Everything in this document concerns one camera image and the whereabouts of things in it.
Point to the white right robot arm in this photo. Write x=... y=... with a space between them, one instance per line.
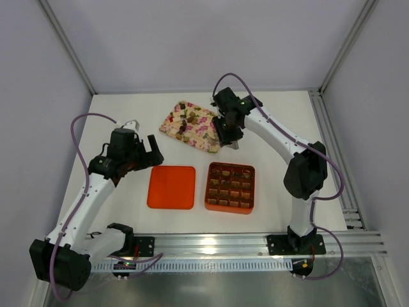
x=306 y=166

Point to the floral tray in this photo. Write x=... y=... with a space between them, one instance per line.
x=192 y=124

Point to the slotted cable duct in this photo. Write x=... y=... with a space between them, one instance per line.
x=165 y=265

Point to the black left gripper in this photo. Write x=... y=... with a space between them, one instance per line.
x=142 y=157

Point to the aluminium front rail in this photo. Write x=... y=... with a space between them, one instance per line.
x=207 y=243

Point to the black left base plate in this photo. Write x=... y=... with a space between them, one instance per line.
x=143 y=246

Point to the metal tongs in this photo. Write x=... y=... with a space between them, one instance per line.
x=234 y=145

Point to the orange box lid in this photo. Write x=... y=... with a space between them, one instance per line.
x=172 y=188

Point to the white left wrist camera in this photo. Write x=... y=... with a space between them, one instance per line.
x=132 y=125

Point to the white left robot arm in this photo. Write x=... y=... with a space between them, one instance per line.
x=64 y=258

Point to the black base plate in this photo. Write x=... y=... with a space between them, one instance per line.
x=143 y=246
x=286 y=245

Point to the aluminium right side rail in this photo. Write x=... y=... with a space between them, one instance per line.
x=348 y=200

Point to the orange chocolate box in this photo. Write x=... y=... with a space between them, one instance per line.
x=233 y=194

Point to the aluminium rail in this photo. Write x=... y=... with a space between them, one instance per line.
x=207 y=243
x=348 y=200

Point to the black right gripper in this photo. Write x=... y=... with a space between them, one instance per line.
x=227 y=135

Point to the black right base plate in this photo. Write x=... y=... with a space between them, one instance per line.
x=286 y=245

